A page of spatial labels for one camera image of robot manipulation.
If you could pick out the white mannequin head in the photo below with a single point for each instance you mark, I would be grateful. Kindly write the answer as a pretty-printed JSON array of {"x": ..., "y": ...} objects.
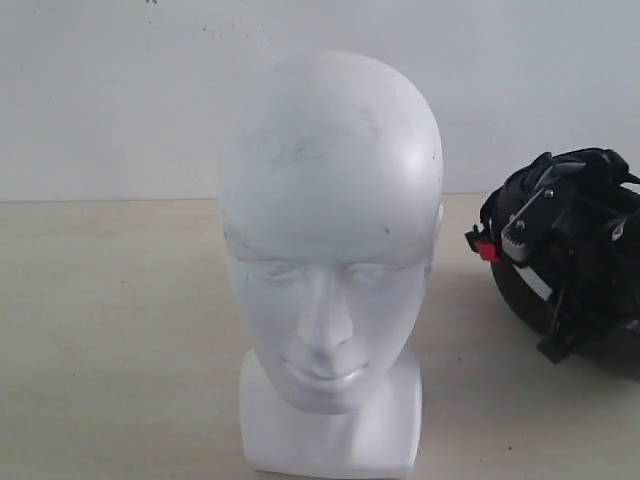
[{"x": 331, "y": 204}]

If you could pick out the black helmet with tinted visor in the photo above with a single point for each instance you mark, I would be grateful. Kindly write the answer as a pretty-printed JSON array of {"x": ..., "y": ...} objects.
[{"x": 555, "y": 240}]

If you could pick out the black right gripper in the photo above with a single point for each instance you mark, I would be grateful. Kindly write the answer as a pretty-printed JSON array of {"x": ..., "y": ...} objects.
[{"x": 590, "y": 260}]

